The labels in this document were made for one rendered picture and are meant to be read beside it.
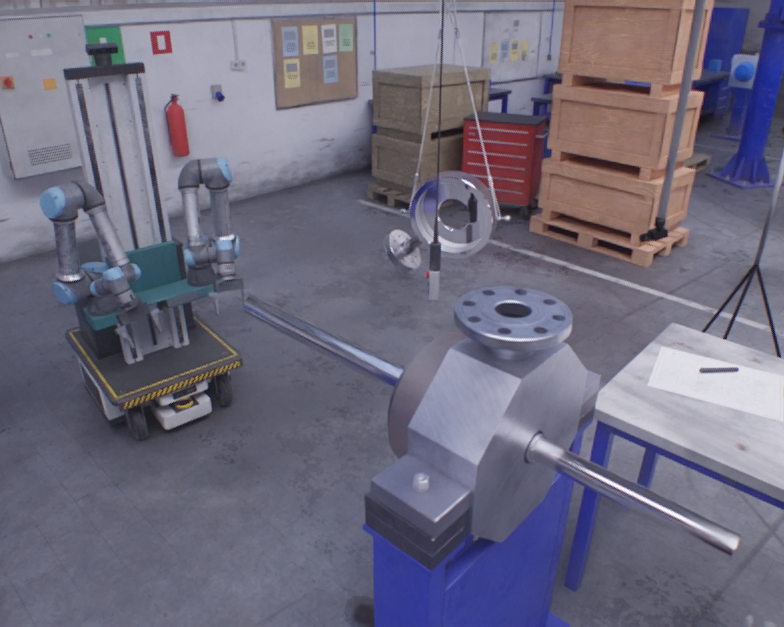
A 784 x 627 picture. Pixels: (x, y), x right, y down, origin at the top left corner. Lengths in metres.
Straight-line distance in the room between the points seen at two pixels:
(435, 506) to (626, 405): 0.98
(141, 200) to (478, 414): 2.33
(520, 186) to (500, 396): 5.08
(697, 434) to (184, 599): 1.92
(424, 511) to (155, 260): 2.30
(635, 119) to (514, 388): 4.36
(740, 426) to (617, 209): 3.70
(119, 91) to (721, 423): 2.77
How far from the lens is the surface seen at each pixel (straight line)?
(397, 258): 2.79
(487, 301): 1.43
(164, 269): 3.34
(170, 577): 2.78
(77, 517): 3.17
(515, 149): 6.26
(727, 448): 2.08
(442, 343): 1.55
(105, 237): 2.93
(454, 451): 1.35
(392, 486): 1.37
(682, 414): 2.17
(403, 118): 6.49
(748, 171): 8.85
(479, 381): 1.36
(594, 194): 5.75
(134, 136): 3.23
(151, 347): 3.58
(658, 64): 5.47
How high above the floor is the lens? 2.04
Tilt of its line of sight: 27 degrees down
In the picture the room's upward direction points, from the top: straight up
